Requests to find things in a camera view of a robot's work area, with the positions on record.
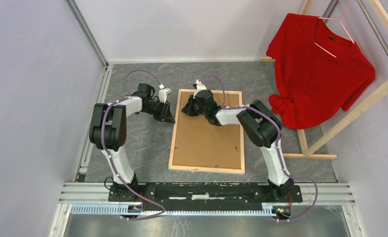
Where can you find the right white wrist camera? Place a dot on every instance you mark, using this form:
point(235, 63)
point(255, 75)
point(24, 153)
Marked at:
point(199, 86)

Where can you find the aluminium rail frame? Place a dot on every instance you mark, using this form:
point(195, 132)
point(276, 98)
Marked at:
point(327, 209)

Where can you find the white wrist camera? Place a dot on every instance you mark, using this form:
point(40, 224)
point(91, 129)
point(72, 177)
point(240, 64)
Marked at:
point(163, 93)
point(199, 86)

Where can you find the red t-shirt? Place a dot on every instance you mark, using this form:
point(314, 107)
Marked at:
point(317, 72)

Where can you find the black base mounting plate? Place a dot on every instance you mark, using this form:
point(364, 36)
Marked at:
point(206, 196)

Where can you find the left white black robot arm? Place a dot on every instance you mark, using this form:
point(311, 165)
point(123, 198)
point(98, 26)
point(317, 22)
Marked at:
point(108, 132)

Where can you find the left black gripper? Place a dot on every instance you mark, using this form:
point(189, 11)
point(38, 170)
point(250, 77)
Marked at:
point(165, 115)

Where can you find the wooden clothes rack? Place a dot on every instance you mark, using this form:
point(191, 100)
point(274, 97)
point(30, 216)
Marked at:
point(370, 101)

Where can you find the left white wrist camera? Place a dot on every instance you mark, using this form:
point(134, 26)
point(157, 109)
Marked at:
point(163, 93)

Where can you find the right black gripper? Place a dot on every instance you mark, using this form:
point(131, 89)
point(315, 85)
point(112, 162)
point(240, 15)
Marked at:
point(188, 108)

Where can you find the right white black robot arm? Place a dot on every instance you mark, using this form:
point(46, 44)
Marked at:
point(261, 127)

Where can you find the brown cardboard backing board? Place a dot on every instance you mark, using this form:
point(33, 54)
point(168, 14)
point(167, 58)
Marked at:
point(206, 144)

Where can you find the white wooden picture frame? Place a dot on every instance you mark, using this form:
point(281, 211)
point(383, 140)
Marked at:
point(206, 170)

